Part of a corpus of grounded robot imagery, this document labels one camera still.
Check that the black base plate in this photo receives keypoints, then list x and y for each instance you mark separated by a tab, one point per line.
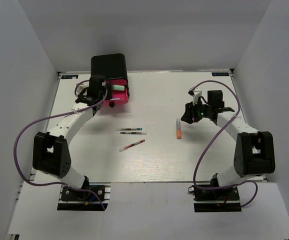
71	200
215	201

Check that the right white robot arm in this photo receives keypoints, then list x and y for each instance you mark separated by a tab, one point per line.
254	153

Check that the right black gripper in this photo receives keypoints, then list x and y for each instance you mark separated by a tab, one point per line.
190	112

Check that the orange highlighter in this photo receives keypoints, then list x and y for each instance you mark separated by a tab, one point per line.
178	129

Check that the pink top drawer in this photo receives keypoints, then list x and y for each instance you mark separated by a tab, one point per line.
118	82

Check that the black drawer cabinet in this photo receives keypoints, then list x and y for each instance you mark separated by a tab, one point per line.
112	66

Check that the blue table label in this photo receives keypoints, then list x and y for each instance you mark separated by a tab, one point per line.
69	76
220	74

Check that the right blue table label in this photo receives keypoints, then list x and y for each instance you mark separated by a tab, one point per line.
220	74

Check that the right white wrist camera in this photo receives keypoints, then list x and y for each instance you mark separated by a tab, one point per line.
195	92

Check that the green highlighter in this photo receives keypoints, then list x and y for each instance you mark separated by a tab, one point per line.
118	88

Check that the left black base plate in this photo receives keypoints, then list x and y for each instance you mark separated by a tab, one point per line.
71	200

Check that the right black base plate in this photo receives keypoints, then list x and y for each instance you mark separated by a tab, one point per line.
215	201

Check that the pink drawer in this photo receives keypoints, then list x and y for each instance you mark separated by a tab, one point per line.
116	97
118	82

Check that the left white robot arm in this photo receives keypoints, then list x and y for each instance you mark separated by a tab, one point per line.
51	154

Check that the left blue table label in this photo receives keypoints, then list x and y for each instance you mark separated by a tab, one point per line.
69	76

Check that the purple gel pen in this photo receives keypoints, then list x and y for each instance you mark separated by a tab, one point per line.
133	133

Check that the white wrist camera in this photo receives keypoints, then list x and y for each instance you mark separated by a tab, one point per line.
195	92
81	86

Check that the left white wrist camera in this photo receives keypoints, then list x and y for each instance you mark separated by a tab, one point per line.
81	86

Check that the red gel pen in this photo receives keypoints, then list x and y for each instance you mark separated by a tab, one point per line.
131	145

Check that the green gel pen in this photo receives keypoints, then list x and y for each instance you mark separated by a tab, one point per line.
129	129

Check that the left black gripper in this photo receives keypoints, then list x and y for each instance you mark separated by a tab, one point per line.
109	91

